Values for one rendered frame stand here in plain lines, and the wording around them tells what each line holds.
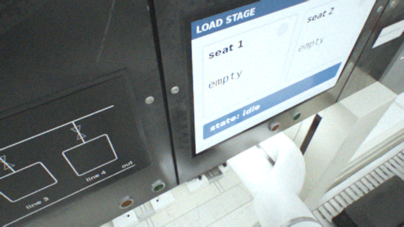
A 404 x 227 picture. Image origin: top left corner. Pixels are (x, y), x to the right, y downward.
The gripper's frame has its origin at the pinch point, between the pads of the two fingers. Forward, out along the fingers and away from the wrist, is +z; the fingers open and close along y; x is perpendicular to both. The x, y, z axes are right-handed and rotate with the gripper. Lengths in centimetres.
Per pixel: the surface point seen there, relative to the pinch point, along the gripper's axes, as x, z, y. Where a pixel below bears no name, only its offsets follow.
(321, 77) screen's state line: 31.5, -29.6, 4.9
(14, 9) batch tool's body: 53, -29, -30
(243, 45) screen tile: 44, -29, -12
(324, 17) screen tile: 44, -30, 0
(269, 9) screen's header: 47, -29, -9
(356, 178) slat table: -44, -34, 54
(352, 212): -34, -44, 34
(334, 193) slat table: -44, -34, 41
